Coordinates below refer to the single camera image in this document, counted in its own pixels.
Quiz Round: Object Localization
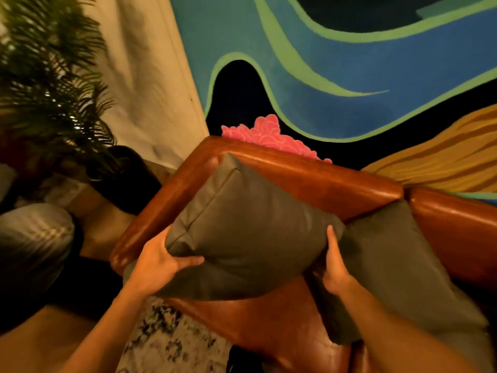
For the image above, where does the grey square cushion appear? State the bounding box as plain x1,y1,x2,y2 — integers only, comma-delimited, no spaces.
123,152,346,301
307,199,495,373

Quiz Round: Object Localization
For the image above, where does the person's left hand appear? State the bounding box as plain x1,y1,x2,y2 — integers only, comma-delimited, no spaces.
127,225,205,297

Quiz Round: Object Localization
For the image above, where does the person's left forearm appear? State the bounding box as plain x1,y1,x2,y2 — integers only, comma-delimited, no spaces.
58,283,152,373

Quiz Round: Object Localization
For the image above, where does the person's right forearm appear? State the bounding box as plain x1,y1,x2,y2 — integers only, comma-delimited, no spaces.
335,276,480,373

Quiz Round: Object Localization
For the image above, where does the grey round pouf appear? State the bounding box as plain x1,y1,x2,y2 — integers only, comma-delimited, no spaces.
0,203,84,303

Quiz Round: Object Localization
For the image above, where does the green palm plant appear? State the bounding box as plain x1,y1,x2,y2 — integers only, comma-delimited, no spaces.
0,0,119,179

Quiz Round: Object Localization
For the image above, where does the cream curtain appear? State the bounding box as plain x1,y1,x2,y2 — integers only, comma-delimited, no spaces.
79,0,210,169

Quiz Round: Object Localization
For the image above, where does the black plant pot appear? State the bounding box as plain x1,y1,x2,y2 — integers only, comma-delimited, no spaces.
86,145,162,216

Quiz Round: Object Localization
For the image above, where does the person's right hand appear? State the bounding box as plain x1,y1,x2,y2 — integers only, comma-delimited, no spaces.
321,225,355,296

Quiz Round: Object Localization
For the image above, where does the patterned floral rug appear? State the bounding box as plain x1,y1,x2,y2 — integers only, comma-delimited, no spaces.
116,297,233,373

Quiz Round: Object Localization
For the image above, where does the brown leather sofa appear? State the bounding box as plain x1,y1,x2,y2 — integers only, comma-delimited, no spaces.
109,136,497,373

